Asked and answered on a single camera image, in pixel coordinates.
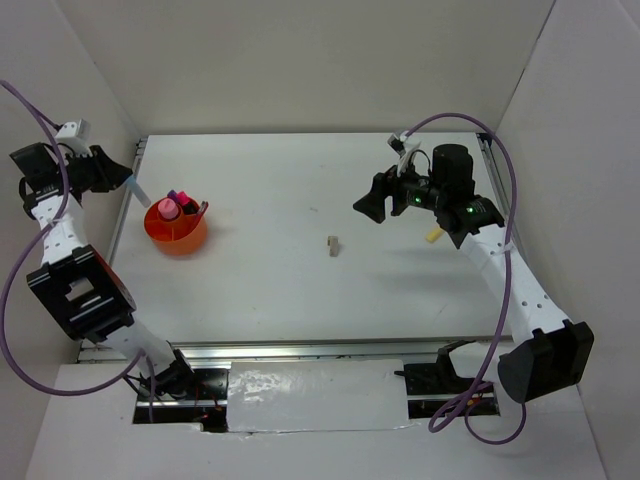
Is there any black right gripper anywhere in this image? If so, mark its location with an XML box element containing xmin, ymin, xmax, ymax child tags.
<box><xmin>353</xmin><ymin>151</ymin><xmax>447</xmax><ymax>223</ymax></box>

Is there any light blue highlighter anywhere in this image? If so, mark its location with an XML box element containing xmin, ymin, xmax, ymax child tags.
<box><xmin>124</xmin><ymin>175</ymin><xmax>152</xmax><ymax>209</ymax></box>

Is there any yellow highlighter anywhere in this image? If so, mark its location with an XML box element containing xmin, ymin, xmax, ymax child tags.
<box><xmin>425</xmin><ymin>228</ymin><xmax>445</xmax><ymax>244</ymax></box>

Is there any white and yellow eraser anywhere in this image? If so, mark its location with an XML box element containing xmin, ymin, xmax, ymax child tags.
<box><xmin>327</xmin><ymin>236</ymin><xmax>340</xmax><ymax>258</ymax></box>

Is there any pink highlighter black cap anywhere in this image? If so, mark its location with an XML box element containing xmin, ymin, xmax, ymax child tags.
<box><xmin>175</xmin><ymin>191</ymin><xmax>200</xmax><ymax>215</ymax></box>

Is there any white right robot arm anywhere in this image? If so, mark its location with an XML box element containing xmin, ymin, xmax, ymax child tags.
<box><xmin>353</xmin><ymin>140</ymin><xmax>594</xmax><ymax>404</ymax></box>

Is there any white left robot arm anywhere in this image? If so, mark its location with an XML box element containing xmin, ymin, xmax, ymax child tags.
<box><xmin>10</xmin><ymin>143</ymin><xmax>198</xmax><ymax>399</ymax></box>

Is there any pink eraser in container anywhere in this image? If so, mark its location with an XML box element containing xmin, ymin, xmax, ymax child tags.
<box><xmin>157</xmin><ymin>198</ymin><xmax>180</xmax><ymax>221</ymax></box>

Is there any orange round organizer container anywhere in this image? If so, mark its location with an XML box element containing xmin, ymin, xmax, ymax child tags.
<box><xmin>143</xmin><ymin>199</ymin><xmax>208</xmax><ymax>257</ymax></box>

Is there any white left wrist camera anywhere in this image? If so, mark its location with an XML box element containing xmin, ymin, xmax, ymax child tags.
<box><xmin>54</xmin><ymin>119</ymin><xmax>91</xmax><ymax>155</ymax></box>

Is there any aluminium right side rail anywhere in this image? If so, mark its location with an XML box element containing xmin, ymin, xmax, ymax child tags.
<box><xmin>476</xmin><ymin>133</ymin><xmax>512</xmax><ymax>220</ymax></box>

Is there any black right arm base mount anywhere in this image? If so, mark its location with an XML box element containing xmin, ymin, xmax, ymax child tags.
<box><xmin>394</xmin><ymin>339</ymin><xmax>485</xmax><ymax>401</ymax></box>

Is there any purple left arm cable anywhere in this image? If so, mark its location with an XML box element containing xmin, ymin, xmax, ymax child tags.
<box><xmin>0</xmin><ymin>79</ymin><xmax>156</xmax><ymax>426</ymax></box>

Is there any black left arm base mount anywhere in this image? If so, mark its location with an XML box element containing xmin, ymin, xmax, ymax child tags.
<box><xmin>154</xmin><ymin>349</ymin><xmax>228</xmax><ymax>401</ymax></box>

